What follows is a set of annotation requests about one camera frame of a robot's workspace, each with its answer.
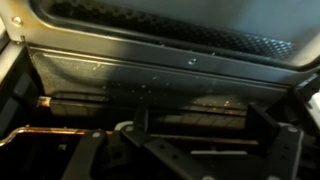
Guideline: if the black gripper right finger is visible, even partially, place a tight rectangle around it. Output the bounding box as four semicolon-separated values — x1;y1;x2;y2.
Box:
247;103;305;180

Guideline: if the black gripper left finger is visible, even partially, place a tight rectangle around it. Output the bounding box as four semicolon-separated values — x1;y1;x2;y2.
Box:
61;105;214;180

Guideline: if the silver toaster oven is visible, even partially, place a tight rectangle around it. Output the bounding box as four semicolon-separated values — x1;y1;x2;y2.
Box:
0;39;320;180

